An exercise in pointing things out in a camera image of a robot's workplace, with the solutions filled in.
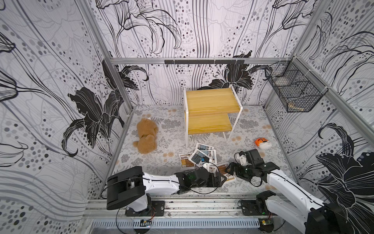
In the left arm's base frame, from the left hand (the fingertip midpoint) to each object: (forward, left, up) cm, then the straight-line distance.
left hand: (220, 183), depth 75 cm
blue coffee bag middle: (+19, +3, -4) cm, 19 cm away
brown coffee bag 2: (+12, +19, -4) cm, 23 cm away
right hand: (+8, -8, -4) cm, 12 cm away
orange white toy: (+25, -29, 0) cm, 39 cm away
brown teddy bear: (+30, +45, +3) cm, 55 cm away
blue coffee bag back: (+24, +9, -6) cm, 27 cm away
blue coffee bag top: (+16, +13, -3) cm, 21 cm away
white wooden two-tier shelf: (+28, +7, +25) cm, 39 cm away
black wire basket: (+51, -49, +24) cm, 74 cm away
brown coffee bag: (+10, -2, -3) cm, 11 cm away
